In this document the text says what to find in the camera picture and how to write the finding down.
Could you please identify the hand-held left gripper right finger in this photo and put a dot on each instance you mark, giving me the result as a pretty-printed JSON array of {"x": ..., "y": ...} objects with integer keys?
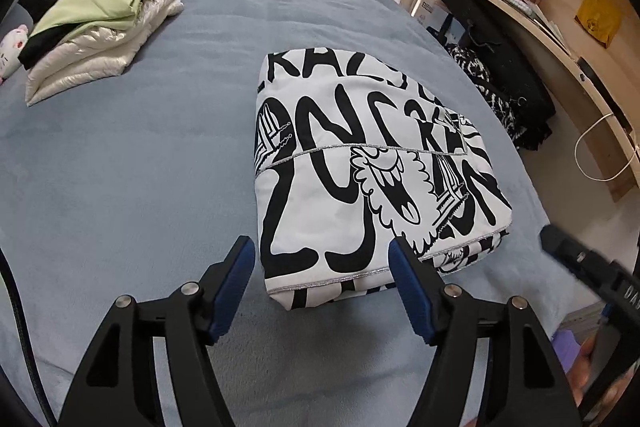
[{"x": 410, "y": 292}]

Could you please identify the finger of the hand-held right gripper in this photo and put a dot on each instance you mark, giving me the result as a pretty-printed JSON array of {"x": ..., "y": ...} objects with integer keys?
[{"x": 580, "y": 257}]

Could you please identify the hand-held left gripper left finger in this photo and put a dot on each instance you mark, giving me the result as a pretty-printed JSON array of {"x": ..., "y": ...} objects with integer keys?
[{"x": 232, "y": 292}]

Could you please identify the black and white printed jacket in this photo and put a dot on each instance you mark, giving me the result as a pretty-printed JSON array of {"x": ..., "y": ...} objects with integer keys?
[{"x": 375, "y": 167}]

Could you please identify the black and white patterned clothes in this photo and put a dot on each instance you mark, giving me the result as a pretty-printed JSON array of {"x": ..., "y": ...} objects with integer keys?
[{"x": 480, "y": 74}]

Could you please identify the person's right hand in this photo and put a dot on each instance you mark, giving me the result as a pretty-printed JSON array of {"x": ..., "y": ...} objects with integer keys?
[{"x": 587, "y": 367}]

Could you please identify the purple mat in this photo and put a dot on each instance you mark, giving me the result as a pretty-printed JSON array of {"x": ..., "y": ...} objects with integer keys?
[{"x": 570, "y": 352}]

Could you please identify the blue-grey bed blanket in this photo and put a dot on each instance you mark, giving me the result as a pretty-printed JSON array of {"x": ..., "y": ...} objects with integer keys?
[{"x": 150, "y": 157}]

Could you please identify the black power strip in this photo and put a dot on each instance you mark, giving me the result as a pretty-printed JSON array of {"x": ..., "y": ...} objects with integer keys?
[{"x": 602, "y": 89}]

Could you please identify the stack of papers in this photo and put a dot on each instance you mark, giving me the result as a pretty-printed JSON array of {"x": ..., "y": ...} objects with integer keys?
[{"x": 545, "y": 24}]

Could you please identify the yellow cloth bag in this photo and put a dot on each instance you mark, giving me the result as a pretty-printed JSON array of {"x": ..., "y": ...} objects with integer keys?
[{"x": 600, "y": 19}]

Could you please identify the white puffer jacket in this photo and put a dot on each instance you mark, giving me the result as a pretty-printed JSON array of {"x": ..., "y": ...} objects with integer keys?
[{"x": 100, "y": 57}]

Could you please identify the white cardboard box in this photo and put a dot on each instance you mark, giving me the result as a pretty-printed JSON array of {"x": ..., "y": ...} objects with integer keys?
[{"x": 435, "y": 17}]

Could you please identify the white and pink cat plush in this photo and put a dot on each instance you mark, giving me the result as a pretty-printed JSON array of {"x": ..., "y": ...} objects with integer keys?
[{"x": 12, "y": 49}]

